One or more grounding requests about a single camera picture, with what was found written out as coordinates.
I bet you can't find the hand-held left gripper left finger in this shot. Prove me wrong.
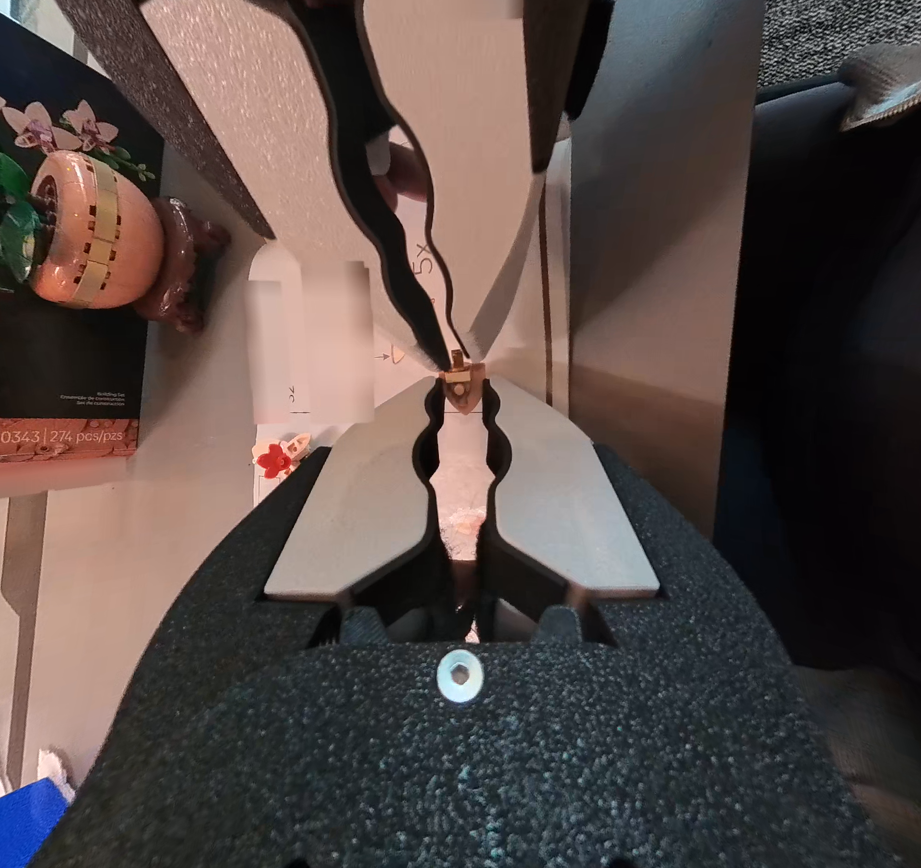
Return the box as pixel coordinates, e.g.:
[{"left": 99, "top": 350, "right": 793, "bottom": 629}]
[{"left": 264, "top": 379, "right": 441, "bottom": 604}]

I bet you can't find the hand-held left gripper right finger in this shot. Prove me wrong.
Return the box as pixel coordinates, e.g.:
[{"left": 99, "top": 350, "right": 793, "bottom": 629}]
[{"left": 481, "top": 376, "right": 661, "bottom": 604}]

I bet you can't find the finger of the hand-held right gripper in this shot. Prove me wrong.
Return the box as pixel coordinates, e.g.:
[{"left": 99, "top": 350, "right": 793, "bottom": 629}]
[
  {"left": 363, "top": 0, "right": 549, "bottom": 364},
  {"left": 140, "top": 0, "right": 453, "bottom": 369}
]

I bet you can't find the peach petal brick flower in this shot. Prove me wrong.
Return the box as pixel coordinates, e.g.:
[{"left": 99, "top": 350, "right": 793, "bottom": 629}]
[{"left": 439, "top": 349, "right": 486, "bottom": 416}]

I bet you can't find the grey desk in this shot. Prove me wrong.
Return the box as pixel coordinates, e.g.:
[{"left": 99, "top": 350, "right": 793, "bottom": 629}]
[{"left": 0, "top": 0, "right": 771, "bottom": 811}]

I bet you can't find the person's right hand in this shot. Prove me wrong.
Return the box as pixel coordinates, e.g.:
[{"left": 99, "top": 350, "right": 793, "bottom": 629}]
[{"left": 370, "top": 140, "right": 433, "bottom": 216}]

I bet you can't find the white instruction booklet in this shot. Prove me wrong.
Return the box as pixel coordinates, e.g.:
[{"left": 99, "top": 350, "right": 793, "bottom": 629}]
[{"left": 248, "top": 156, "right": 573, "bottom": 567}]

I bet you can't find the brick orchid plant model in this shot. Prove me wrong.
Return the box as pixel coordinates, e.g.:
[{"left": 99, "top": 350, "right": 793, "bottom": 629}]
[{"left": 0, "top": 150, "right": 233, "bottom": 334}]

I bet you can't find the dark brick set box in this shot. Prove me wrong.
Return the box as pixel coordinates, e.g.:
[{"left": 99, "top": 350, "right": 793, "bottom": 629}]
[{"left": 0, "top": 15, "right": 168, "bottom": 496}]

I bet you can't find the white paper sheet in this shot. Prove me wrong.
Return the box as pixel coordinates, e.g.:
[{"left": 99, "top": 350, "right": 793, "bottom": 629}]
[{"left": 39, "top": 744, "right": 76, "bottom": 804}]

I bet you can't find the large blue plastic bin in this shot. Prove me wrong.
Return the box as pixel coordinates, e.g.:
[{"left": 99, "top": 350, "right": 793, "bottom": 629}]
[{"left": 0, "top": 776, "right": 74, "bottom": 868}]

